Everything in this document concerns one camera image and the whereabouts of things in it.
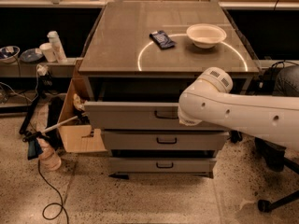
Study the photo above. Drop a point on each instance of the grey top drawer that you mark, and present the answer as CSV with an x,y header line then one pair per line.
x,y
140,116

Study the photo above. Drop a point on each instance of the grey drawer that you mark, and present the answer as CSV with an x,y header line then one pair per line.
x,y
140,116
162,165
164,140

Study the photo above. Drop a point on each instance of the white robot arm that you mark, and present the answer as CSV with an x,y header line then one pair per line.
x,y
271,118

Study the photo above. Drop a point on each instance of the grey drawer cabinet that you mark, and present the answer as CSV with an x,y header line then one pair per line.
x,y
142,56

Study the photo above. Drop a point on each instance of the grey middle drawer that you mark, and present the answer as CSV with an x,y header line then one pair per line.
x,y
164,140

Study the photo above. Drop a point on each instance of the grey bottom drawer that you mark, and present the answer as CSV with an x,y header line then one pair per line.
x,y
162,165

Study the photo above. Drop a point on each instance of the dark blue snack packet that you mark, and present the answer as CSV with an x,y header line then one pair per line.
x,y
162,40

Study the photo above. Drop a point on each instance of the crumpled paper in box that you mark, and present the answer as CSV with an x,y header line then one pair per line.
x,y
78,103

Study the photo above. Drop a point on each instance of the cardboard box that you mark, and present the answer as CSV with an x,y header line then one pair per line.
x,y
78,136

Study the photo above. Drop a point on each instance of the white tall bottle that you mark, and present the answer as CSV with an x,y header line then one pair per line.
x,y
57,46

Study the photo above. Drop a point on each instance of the clear plastic bottle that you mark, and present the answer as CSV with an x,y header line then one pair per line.
x,y
48,157

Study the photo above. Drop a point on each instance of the black tripod leg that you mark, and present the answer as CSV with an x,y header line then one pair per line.
x,y
30,113

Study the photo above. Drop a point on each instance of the white paper cup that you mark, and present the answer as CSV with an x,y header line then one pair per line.
x,y
47,51

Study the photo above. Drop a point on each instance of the blue plate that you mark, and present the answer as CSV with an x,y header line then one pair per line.
x,y
32,56

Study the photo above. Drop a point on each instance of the person leg in jeans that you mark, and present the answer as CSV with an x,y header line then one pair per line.
x,y
286,84

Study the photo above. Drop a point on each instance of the blue white bowl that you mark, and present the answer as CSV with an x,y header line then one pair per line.
x,y
9,54

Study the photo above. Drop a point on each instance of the blue handled tool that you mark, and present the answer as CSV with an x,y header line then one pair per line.
x,y
34,148

